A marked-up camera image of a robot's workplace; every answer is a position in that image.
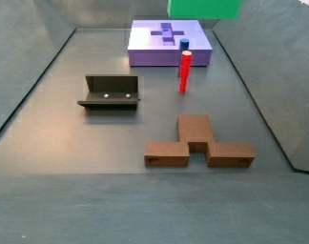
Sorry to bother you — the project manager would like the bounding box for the green U-shaped block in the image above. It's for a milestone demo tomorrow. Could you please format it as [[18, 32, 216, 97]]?
[[168, 0, 243, 19]]

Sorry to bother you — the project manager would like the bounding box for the purple board with cross slot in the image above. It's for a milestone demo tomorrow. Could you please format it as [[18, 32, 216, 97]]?
[[128, 20, 213, 67]]

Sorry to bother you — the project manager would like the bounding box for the brown T-shaped block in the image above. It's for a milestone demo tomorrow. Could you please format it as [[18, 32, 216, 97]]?
[[145, 114, 256, 168]]

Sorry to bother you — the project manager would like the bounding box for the red cylinder peg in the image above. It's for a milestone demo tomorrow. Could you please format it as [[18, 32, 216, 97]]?
[[180, 51, 193, 92]]

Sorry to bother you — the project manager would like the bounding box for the black U-channel bracket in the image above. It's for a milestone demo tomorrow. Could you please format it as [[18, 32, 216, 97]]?
[[77, 74, 141, 108]]

